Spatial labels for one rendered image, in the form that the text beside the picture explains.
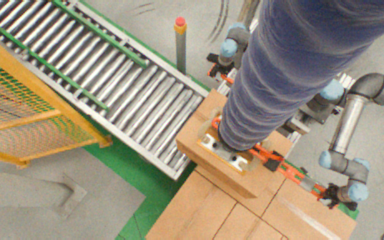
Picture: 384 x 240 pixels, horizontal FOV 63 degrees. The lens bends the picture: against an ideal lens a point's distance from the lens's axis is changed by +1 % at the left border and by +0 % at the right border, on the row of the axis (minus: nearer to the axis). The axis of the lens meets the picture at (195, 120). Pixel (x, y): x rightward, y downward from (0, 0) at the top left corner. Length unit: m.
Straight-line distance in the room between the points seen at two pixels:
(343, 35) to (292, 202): 2.03
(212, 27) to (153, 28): 0.62
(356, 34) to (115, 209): 2.65
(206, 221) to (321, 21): 1.99
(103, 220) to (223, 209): 1.14
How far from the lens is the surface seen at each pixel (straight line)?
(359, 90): 1.57
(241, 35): 1.63
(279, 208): 2.48
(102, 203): 3.01
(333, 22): 0.55
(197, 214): 2.38
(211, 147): 1.86
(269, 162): 1.78
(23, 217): 3.24
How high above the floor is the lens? 2.92
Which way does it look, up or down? 75 degrees down
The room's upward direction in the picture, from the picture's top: 8 degrees clockwise
